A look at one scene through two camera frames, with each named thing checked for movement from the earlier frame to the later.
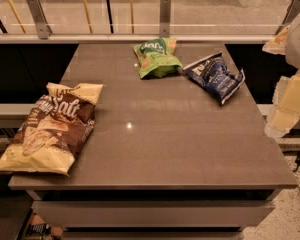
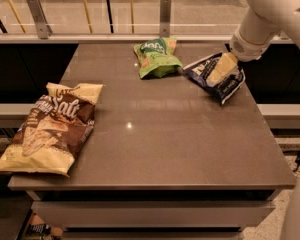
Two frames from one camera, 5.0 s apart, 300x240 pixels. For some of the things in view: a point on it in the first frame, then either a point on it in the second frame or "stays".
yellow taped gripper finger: x=291 y=102 -> x=222 y=68
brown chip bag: x=54 y=131 stays
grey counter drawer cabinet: x=153 y=214 stays
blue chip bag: x=212 y=75 stays
